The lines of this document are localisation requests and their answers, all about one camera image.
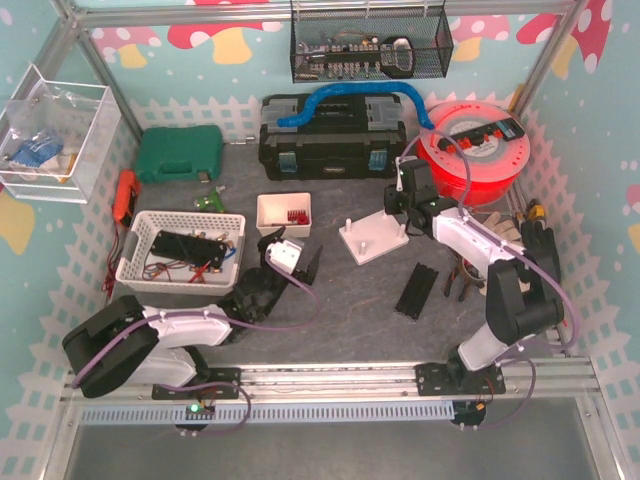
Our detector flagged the black rail plate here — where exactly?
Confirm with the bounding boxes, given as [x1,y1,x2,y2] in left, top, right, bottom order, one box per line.
[395,263,439,321]

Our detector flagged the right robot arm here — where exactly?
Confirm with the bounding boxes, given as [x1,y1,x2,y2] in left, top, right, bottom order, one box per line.
[384,185,575,396]

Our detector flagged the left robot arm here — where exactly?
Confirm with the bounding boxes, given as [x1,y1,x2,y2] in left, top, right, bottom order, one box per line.
[62,228,322,409]

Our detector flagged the white parts tray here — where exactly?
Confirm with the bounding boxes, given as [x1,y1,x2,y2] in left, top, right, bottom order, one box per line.
[256,192,312,238]

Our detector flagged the green small tool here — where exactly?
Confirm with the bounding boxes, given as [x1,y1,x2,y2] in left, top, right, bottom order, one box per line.
[194,185,226,213]

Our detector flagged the red filament spool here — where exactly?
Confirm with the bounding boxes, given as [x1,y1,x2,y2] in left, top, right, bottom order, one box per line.
[416,100,530,206]

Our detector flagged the white work glove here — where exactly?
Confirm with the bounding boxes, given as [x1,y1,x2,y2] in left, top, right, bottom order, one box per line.
[470,211,524,297]

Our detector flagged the black toolbox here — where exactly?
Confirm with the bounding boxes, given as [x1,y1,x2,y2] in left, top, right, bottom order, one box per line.
[258,94,407,181]

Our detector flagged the white plastic basket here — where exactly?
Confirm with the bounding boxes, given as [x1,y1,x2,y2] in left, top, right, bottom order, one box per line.
[116,210,245,296]

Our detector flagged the black work glove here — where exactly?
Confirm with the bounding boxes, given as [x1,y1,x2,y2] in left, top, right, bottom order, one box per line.
[521,220,562,282]

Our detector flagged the green tool case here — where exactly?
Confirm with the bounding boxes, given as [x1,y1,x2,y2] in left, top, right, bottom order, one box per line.
[134,124,224,184]

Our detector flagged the orange multimeter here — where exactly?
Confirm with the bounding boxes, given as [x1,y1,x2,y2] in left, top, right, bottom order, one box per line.
[112,169,141,228]

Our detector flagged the blue white glove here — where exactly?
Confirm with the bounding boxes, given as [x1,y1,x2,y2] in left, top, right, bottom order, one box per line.
[9,131,64,170]

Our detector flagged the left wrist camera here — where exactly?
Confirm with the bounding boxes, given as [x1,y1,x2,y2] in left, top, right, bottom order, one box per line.
[265,238,304,275]

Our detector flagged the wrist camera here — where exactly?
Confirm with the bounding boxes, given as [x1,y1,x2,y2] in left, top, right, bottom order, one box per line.
[396,156,432,193]
[265,238,304,275]

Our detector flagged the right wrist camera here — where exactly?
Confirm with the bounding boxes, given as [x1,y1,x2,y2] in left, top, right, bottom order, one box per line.
[396,156,432,193]

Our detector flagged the white peg base plate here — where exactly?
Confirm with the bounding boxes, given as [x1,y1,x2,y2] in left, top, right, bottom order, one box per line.
[339,210,409,265]

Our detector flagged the pliers with dark handles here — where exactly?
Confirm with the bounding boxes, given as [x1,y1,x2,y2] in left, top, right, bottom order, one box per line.
[442,264,486,304]

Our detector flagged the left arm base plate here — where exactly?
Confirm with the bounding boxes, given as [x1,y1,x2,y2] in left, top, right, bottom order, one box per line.
[151,367,241,402]

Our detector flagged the blue corrugated hose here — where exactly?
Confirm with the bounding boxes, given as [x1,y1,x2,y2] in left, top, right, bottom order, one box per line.
[277,81,435,131]

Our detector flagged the grey slotted cable duct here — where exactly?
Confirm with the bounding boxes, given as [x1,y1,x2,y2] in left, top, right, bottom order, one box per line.
[79,400,455,427]

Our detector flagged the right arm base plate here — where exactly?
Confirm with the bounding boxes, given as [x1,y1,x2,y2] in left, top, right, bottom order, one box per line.
[414,362,506,396]

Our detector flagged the black wire mesh basket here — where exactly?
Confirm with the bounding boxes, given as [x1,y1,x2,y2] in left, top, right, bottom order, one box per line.
[290,1,454,83]

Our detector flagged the clear acrylic wall box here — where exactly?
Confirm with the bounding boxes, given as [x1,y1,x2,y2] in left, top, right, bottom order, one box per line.
[1,65,121,204]

